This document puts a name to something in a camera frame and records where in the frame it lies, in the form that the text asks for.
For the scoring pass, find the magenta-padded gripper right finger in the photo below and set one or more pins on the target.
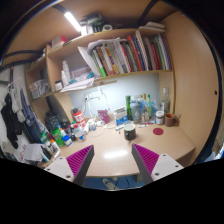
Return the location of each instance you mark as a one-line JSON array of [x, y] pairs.
[[148, 160]]

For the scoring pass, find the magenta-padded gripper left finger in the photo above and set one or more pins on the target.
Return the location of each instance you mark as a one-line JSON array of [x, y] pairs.
[[78, 161]]

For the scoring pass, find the white paper cup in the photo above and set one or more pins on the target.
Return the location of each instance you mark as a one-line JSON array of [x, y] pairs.
[[80, 136]]

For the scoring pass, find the flat round red coaster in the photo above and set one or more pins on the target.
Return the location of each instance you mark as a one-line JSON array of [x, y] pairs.
[[158, 131]]

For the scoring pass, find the black mug white inside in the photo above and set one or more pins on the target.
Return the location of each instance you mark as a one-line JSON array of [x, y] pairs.
[[130, 134]]

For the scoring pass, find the small white tube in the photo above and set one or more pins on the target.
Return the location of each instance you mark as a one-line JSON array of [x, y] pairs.
[[143, 125]]

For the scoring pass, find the grey slipper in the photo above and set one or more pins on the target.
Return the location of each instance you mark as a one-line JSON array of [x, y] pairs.
[[110, 183]]

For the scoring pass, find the dark jar white lid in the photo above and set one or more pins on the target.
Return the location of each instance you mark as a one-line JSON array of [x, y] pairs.
[[160, 118]]

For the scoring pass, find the red and white can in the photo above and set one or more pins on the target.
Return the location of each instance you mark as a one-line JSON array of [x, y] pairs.
[[78, 117]]

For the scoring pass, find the brown mug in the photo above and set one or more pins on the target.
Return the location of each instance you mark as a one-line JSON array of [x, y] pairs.
[[169, 120]]

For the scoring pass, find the pink packet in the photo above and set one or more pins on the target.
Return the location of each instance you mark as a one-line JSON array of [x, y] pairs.
[[104, 116]]

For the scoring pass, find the clear bottle green cap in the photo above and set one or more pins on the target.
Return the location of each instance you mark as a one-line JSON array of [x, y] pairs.
[[149, 106]]

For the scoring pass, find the clear glass bottle white cap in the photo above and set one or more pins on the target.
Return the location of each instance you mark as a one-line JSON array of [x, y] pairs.
[[165, 101]]

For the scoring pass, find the blue denim garment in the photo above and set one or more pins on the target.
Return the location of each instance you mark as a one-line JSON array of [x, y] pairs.
[[30, 120]]

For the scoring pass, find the black hanging garment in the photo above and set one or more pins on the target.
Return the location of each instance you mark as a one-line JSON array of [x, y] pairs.
[[8, 123]]

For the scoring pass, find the white hanging garment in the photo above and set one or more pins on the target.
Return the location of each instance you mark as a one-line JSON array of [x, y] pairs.
[[15, 96]]

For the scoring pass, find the wooden shelf unit with books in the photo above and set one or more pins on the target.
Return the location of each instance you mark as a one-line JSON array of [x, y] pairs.
[[116, 56]]

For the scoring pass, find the bright ceiling light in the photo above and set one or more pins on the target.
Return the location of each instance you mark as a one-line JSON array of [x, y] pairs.
[[72, 21]]

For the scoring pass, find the white wall socket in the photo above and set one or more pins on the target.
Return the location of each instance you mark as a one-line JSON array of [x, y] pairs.
[[91, 96]]

